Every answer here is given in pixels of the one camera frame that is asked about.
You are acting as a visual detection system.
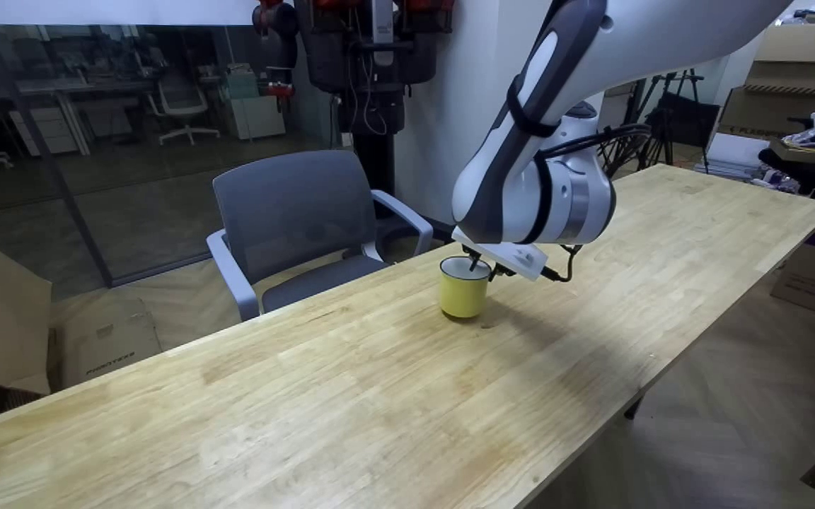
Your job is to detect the yellow enamel mug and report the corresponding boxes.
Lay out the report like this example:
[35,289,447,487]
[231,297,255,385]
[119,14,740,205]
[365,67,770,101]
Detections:
[439,255,488,318]

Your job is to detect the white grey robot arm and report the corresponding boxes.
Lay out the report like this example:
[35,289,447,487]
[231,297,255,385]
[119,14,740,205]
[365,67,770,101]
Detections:
[451,0,792,279]

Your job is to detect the grey office chair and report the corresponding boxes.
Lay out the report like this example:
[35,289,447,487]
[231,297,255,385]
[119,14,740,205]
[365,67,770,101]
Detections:
[205,149,433,318]

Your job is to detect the red and black Baxter robot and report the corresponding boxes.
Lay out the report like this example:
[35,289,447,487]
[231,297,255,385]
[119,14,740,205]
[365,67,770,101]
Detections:
[249,0,457,195]

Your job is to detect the cardboard boxes at right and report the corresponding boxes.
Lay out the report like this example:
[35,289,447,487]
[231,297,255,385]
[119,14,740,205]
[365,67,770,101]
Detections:
[716,20,815,311]

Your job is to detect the open cardboard box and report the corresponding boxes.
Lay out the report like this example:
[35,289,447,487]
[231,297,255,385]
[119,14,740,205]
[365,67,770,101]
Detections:
[0,251,161,395]

